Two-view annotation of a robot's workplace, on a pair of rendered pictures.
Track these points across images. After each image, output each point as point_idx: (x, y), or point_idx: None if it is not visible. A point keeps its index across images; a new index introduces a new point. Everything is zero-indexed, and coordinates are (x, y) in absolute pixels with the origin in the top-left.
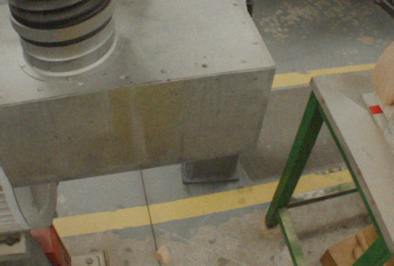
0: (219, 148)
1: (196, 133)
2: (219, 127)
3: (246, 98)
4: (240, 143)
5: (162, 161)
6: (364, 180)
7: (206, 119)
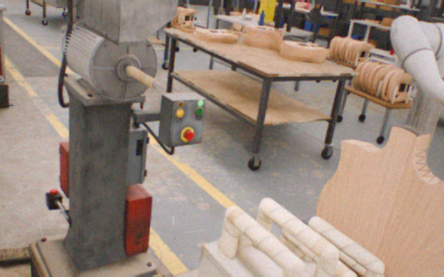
0: (112, 36)
1: (109, 21)
2: (112, 20)
3: (117, 7)
4: (116, 37)
5: (103, 34)
6: None
7: (111, 14)
